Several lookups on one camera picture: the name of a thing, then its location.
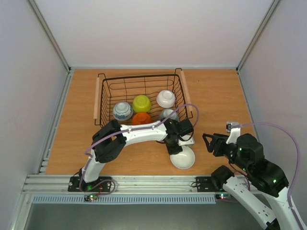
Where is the white bottom stack bowl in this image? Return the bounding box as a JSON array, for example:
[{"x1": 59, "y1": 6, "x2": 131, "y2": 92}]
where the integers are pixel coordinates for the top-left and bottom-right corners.
[{"x1": 170, "y1": 146, "x2": 196, "y2": 170}]

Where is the dotted patterned white bowl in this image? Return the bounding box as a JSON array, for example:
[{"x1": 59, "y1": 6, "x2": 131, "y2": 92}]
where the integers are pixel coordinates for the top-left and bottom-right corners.
[{"x1": 158, "y1": 108, "x2": 179, "y2": 121}]

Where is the orange rimmed stack bowl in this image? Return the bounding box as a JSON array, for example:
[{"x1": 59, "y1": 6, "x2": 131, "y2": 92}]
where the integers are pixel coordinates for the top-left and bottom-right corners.
[{"x1": 131, "y1": 112, "x2": 153, "y2": 125}]

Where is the plain white bowl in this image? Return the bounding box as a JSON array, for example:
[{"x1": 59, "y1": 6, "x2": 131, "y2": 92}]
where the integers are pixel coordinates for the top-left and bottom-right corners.
[{"x1": 156, "y1": 90, "x2": 176, "y2": 108}]

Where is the lime green bowl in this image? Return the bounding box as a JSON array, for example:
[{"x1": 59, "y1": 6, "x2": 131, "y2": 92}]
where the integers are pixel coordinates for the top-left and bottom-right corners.
[{"x1": 132, "y1": 95, "x2": 151, "y2": 113}]

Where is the blue patterned plate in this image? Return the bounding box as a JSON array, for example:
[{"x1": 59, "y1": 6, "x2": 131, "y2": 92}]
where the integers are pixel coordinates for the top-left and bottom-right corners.
[{"x1": 113, "y1": 102, "x2": 133, "y2": 121}]

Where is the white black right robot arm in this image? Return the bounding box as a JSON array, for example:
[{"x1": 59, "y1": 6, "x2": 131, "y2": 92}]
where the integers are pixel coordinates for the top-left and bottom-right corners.
[{"x1": 202, "y1": 134, "x2": 307, "y2": 230}]

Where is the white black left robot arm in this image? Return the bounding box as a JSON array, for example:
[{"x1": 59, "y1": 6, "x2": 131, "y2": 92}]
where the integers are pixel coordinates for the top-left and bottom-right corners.
[{"x1": 79, "y1": 118, "x2": 196, "y2": 191}]

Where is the right small circuit board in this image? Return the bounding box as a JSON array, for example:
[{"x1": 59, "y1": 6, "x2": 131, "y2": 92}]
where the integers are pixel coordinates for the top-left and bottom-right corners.
[{"x1": 215, "y1": 193, "x2": 232, "y2": 200}]

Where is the small circuit board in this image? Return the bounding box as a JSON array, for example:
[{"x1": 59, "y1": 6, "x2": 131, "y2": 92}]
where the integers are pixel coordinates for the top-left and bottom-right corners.
[
  {"x1": 84, "y1": 194, "x2": 99, "y2": 202},
  {"x1": 215, "y1": 193, "x2": 232, "y2": 200}
]

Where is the left small circuit board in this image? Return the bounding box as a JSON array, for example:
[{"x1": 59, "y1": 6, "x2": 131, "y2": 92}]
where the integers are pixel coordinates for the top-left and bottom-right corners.
[{"x1": 84, "y1": 194, "x2": 99, "y2": 202}]

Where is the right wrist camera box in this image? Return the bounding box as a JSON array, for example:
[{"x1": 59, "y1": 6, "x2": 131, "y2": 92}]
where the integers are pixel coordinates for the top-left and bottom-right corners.
[{"x1": 226, "y1": 121, "x2": 241, "y2": 144}]

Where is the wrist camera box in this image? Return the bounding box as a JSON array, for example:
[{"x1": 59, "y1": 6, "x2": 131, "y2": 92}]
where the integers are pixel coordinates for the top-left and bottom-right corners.
[
  {"x1": 178, "y1": 137, "x2": 195, "y2": 147},
  {"x1": 226, "y1": 121, "x2": 241, "y2": 144}
]

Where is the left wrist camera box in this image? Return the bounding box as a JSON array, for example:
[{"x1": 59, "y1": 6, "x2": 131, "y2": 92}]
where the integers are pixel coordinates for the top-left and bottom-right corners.
[{"x1": 178, "y1": 137, "x2": 195, "y2": 147}]

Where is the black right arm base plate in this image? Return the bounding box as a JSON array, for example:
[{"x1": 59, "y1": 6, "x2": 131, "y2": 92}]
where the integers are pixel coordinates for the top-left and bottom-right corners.
[{"x1": 196, "y1": 176, "x2": 221, "y2": 192}]

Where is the grey slotted cable duct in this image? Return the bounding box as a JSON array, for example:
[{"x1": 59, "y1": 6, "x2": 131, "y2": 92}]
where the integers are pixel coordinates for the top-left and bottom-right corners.
[{"x1": 32, "y1": 195, "x2": 216, "y2": 205}]

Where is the black wire dish rack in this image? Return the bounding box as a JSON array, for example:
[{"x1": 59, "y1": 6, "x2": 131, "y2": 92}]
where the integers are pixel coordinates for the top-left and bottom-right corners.
[{"x1": 94, "y1": 68, "x2": 193, "y2": 127}]

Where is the right wooden rack handle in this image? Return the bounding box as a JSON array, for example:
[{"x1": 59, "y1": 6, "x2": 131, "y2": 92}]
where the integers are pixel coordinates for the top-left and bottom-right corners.
[{"x1": 180, "y1": 70, "x2": 191, "y2": 104}]

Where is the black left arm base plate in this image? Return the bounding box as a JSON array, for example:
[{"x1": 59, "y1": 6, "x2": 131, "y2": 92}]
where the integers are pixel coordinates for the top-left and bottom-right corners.
[{"x1": 68, "y1": 176, "x2": 112, "y2": 193}]

